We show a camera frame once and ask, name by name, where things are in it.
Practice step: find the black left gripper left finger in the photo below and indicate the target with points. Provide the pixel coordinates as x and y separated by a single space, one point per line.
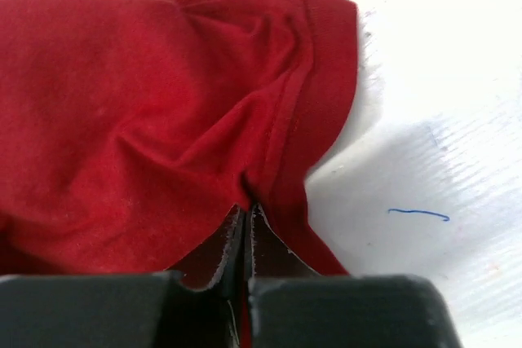
191 304

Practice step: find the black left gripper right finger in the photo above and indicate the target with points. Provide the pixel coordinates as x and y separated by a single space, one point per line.
292 305

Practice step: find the dark red t shirt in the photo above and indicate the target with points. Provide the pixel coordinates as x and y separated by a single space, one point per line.
129 128

